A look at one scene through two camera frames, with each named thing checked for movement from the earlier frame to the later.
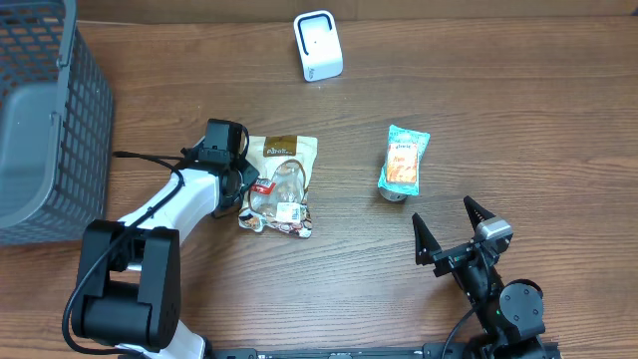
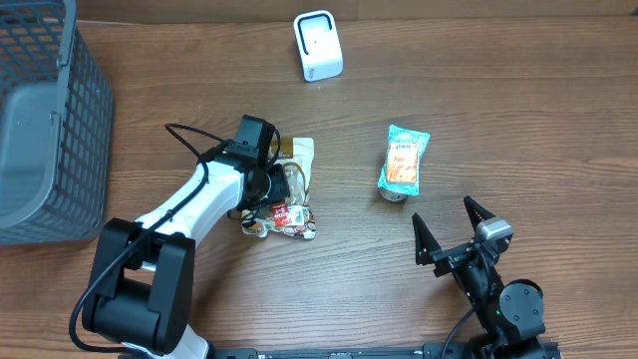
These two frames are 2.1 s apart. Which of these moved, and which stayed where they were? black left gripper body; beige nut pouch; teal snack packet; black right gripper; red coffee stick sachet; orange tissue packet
Moved: black left gripper body; red coffee stick sachet
Stayed: orange tissue packet; beige nut pouch; black right gripper; teal snack packet
